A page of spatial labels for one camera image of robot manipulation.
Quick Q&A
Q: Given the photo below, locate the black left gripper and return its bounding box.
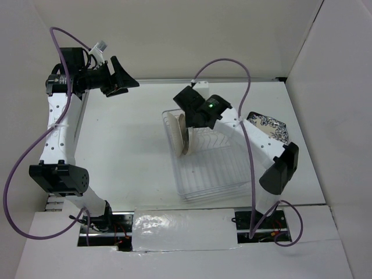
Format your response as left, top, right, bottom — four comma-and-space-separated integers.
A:
79, 55, 139, 98

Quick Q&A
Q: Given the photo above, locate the orange rimmed petal pattern plate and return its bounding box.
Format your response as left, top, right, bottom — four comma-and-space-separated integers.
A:
167, 112, 184, 157

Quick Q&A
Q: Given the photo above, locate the cream plate with blue centre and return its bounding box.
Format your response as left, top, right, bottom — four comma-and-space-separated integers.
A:
178, 113, 196, 155

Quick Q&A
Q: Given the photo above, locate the blue and white patterned plate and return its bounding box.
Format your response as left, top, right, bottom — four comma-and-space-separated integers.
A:
246, 112, 289, 145

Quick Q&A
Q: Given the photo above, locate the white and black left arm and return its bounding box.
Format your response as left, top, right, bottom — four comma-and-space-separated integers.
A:
29, 56, 139, 232

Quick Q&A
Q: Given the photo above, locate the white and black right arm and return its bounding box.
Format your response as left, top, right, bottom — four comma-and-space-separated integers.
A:
173, 85, 299, 228

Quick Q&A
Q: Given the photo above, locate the silver taped front panel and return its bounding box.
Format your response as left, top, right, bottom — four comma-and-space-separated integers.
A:
132, 209, 238, 252

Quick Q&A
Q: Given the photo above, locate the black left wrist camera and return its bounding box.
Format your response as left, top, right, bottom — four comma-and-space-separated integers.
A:
61, 47, 85, 75

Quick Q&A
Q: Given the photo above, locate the white wire dish rack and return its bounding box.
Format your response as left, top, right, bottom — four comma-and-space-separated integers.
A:
162, 109, 251, 202

